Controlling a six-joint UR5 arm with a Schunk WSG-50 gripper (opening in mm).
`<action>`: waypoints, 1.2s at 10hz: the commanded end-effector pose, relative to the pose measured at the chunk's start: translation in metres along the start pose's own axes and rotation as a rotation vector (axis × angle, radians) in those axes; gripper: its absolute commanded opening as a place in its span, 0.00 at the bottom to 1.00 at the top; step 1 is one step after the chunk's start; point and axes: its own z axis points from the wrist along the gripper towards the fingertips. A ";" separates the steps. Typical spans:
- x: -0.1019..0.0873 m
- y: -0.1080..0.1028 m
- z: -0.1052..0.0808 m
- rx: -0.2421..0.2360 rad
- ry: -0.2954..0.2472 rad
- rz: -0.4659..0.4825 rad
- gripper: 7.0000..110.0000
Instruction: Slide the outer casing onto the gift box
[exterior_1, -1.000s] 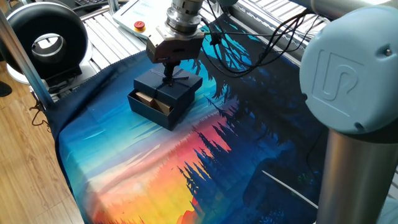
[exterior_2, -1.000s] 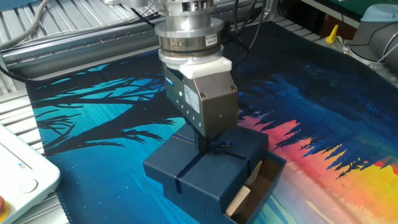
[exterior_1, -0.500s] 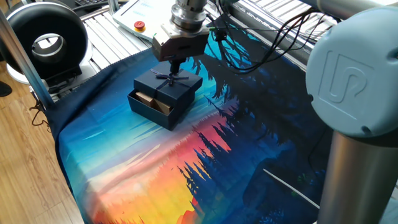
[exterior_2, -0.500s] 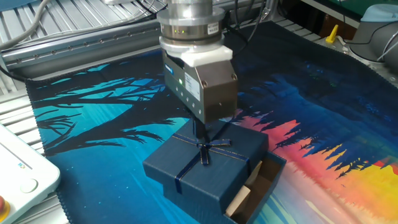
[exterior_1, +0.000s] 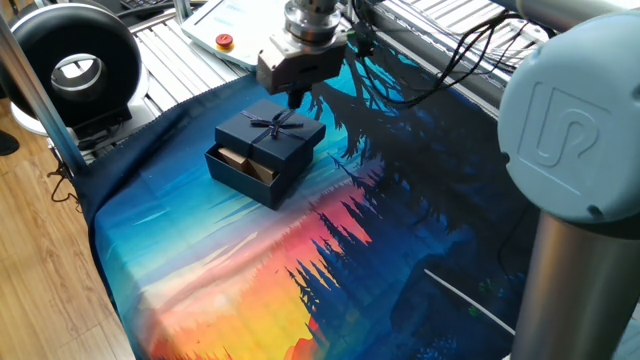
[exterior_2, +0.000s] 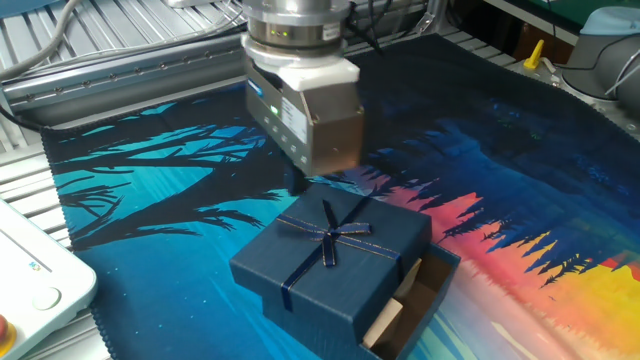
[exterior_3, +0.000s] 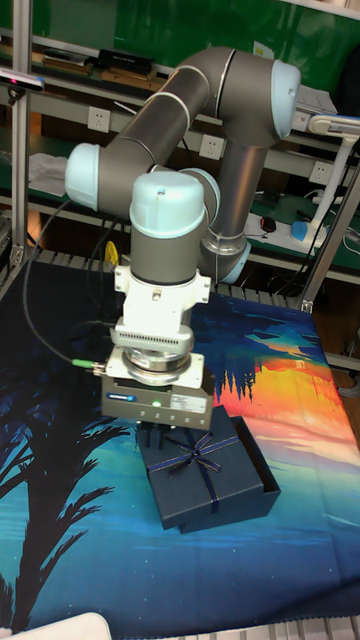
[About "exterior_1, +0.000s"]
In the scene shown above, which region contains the grey Schunk gripper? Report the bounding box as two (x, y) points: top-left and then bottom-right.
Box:
(256, 42), (349, 110)

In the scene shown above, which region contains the navy gift box lid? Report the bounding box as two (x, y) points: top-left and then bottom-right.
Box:
(214, 98), (327, 176)

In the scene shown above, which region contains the navy gift box base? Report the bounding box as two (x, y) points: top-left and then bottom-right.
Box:
(204, 142), (314, 211)

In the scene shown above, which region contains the white gripper adapter plate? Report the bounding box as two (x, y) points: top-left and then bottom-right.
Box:
(258, 32), (349, 60)

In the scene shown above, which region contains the silver force torque sensor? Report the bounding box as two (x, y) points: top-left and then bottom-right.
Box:
(283, 0), (344, 45)

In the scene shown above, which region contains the white teach pendant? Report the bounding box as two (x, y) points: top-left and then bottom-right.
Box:
(180, 0), (291, 71)

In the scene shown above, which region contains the sunset forest print tablecloth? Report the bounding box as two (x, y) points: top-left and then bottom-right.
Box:
(72, 39), (539, 360)

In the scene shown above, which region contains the black keyboard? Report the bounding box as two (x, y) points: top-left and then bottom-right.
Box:
(119, 0), (169, 10)

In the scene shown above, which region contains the black shoe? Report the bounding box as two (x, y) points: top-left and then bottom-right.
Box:
(0, 130), (21, 157)

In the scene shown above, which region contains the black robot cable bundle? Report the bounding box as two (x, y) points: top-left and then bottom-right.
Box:
(349, 0), (531, 110)

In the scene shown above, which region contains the short silver post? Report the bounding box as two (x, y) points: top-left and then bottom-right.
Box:
(172, 0), (194, 24)

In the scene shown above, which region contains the aluminium linear rail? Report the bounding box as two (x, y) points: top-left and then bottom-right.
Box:
(364, 0), (551, 119)

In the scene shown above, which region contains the hanging black wire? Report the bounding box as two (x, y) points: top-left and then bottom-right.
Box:
(47, 144), (84, 214)

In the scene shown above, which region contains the aluminium frame post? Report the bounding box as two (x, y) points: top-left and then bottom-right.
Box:
(0, 14), (87, 174)

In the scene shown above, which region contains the white cable tie strip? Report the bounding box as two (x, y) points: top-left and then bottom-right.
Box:
(423, 269), (516, 336)

